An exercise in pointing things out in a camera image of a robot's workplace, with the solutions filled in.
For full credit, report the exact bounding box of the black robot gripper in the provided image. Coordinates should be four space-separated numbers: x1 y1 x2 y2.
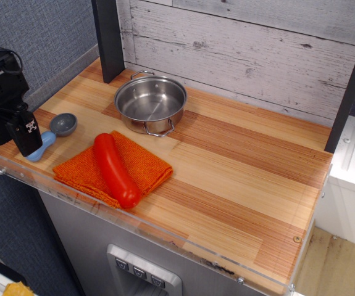
0 47 43 157

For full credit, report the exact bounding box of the blue grey toy scoop spoon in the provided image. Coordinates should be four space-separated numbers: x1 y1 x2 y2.
25 113 78 162

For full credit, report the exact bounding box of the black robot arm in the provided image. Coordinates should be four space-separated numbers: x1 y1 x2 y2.
0 47 43 157

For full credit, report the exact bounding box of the orange knitted towel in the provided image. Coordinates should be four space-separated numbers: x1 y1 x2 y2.
53 131 173 208

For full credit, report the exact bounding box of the red toy sausage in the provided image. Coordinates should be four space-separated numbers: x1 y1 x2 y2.
93 133 141 209

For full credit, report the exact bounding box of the grey toy fridge cabinet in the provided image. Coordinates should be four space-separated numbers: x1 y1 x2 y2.
40 192 260 295

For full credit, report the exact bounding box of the stainless steel pot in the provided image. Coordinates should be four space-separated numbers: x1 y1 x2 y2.
114 70 188 138

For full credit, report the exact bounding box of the clear acrylic table guard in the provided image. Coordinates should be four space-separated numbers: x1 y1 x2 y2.
0 43 334 296

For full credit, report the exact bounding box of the yellow black object bottom left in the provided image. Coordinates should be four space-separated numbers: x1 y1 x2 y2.
2 282 35 296

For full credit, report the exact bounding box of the silver dispenser button panel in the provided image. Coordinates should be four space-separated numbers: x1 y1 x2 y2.
107 244 183 295

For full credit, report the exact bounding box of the white side cabinet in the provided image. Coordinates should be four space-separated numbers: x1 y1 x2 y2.
314 116 355 244

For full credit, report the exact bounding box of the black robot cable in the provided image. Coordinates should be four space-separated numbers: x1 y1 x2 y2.
0 46 23 76

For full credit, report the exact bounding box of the dark grey left post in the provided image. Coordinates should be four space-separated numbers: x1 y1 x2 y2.
91 0 125 83

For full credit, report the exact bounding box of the dark grey post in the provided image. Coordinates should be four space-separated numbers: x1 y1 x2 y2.
324 64 355 153
91 0 125 83

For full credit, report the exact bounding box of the dark grey right post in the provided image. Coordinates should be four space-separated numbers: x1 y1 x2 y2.
324 64 355 153

